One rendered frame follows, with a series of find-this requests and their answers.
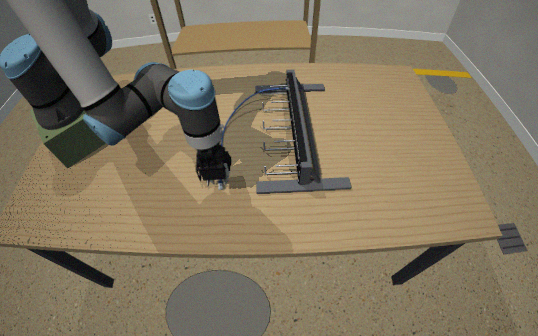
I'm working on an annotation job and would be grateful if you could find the black network patch panel rack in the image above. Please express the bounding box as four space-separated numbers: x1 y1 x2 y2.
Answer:
255 69 351 194

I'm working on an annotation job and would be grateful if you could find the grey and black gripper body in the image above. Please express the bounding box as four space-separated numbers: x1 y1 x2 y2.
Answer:
196 142 226 181

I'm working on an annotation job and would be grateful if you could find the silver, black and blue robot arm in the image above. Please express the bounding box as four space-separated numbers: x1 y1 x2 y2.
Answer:
0 0 224 150

